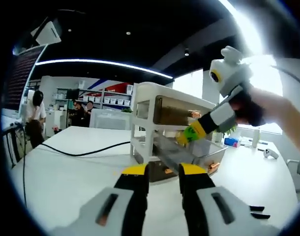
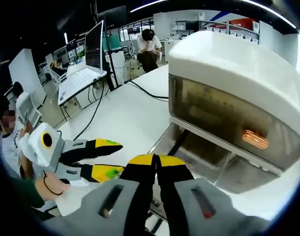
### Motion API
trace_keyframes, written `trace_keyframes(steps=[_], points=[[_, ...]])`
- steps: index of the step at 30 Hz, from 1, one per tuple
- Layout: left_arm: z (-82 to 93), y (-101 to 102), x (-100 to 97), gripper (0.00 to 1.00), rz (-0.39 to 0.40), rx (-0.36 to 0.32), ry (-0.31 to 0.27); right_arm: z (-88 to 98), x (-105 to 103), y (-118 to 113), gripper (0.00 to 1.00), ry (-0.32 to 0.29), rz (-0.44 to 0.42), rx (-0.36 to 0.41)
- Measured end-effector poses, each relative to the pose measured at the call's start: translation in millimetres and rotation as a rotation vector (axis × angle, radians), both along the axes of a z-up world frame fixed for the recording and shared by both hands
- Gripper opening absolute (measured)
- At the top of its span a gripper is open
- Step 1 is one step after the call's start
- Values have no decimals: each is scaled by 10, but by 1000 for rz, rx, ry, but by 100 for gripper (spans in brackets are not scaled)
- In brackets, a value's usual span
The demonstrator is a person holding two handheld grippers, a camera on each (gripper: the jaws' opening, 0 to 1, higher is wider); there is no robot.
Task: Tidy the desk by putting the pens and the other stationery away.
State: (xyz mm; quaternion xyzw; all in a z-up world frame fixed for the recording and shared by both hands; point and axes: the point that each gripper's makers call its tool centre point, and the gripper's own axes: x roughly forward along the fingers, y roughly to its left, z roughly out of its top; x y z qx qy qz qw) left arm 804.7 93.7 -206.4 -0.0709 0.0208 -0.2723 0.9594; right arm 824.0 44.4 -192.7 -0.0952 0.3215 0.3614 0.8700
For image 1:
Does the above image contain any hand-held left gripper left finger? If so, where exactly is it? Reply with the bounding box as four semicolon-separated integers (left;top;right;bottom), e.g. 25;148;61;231
50;163;150;236

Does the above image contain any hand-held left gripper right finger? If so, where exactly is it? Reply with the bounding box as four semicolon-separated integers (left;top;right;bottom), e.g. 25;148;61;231
179;162;281;236

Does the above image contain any white plastic drawer organizer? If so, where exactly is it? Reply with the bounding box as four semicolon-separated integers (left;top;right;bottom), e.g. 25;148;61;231
130;82;229;184

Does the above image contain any white desk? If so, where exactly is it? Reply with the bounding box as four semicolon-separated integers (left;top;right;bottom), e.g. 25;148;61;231
11;125;300;236

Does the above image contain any person's right hand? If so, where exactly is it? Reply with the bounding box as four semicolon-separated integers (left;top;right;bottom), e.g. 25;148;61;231
249;86;290;126

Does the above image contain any blue tissue box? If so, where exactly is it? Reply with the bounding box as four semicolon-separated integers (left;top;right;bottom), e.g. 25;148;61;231
224;137;241;148

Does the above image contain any white bottle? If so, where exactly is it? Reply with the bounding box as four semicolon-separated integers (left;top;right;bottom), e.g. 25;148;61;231
252;127;260;148

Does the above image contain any white mesh office chair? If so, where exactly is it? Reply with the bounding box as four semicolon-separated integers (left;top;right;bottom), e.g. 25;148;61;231
90;108;133;131

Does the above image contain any row of white storage bins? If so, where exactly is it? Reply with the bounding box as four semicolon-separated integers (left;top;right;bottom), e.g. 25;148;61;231
54;83;133;107

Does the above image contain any white storage shelf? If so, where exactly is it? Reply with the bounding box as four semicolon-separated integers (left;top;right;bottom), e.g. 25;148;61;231
55;85;134;109

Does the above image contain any small black screen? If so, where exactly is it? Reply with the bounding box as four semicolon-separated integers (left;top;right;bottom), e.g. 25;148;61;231
66;88;80;99

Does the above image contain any black metal stand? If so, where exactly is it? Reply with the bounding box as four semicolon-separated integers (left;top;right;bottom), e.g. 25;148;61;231
1;121;26;170

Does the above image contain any long ceiling light strip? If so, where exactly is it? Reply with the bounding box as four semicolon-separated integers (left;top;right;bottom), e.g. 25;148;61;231
34;59;174;80

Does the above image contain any white ceiling air conditioner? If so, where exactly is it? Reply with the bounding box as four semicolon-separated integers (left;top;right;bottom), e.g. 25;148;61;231
30;21;62;46

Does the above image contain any right hand-held gripper cable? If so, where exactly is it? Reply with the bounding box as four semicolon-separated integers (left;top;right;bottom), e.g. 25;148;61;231
271;64;300;87

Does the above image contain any hand-held gripper cable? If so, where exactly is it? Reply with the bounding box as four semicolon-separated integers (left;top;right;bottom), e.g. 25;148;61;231
271;64;300;87
16;124;28;208

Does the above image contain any left hand-held gripper cable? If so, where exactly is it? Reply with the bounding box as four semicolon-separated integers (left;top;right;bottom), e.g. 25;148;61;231
16;124;28;208

